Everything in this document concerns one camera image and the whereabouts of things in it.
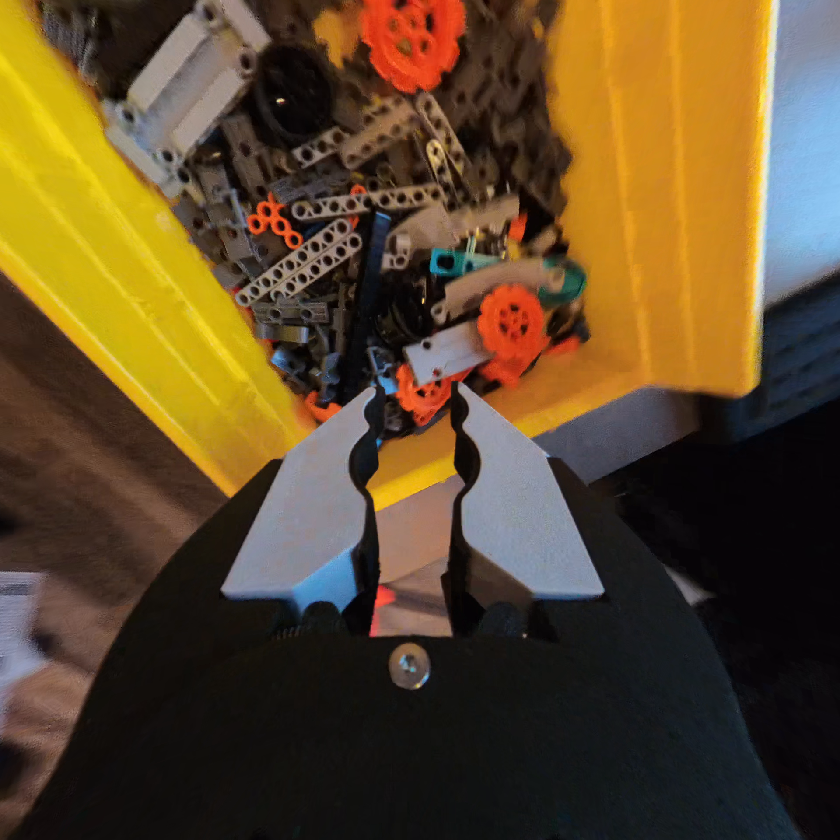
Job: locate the pile of building block parts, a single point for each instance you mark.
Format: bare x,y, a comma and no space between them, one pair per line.
341,236

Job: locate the black crate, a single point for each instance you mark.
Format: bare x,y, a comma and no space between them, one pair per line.
788,355

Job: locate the large orange gear wheel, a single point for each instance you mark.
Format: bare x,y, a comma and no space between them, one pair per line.
414,33

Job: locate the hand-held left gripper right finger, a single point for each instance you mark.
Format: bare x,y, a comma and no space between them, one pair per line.
525,525

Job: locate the yellow plastic bin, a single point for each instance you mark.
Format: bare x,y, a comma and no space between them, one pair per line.
118,302

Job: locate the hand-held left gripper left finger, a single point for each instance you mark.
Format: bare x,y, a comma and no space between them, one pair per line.
309,525

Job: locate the small orange gear wheel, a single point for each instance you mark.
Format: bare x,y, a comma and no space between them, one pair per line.
512,328

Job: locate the grey desk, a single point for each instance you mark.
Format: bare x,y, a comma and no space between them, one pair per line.
630,433

